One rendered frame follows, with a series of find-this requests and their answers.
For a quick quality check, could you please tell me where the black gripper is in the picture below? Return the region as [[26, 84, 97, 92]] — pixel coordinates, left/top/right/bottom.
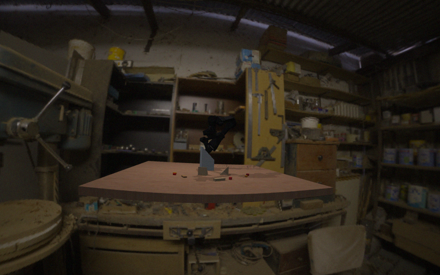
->
[[200, 128, 225, 150]]

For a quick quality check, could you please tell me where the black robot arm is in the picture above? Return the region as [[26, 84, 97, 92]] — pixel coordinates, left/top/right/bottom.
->
[[203, 115, 237, 154]]

